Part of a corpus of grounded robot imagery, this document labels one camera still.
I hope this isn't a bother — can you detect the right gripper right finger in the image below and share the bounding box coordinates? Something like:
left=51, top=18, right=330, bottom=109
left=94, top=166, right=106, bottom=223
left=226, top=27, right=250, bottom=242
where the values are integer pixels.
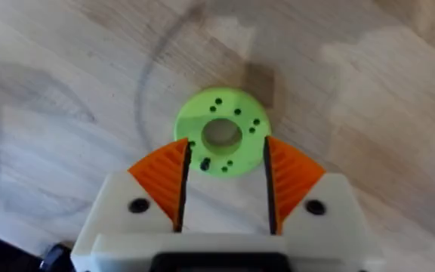
left=263, top=135, right=387, bottom=270

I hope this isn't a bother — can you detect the black rail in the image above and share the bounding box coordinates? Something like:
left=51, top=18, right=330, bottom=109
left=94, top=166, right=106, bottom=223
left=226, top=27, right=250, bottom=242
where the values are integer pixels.
left=0, top=227, right=76, bottom=272

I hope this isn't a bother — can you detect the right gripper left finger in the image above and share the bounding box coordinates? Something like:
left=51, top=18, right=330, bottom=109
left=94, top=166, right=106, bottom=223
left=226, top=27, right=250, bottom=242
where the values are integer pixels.
left=70, top=137, right=193, bottom=268

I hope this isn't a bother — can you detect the green disc with holes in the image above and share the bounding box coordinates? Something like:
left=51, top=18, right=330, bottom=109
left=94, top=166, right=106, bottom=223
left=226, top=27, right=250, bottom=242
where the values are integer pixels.
left=173, top=87, right=272, bottom=178

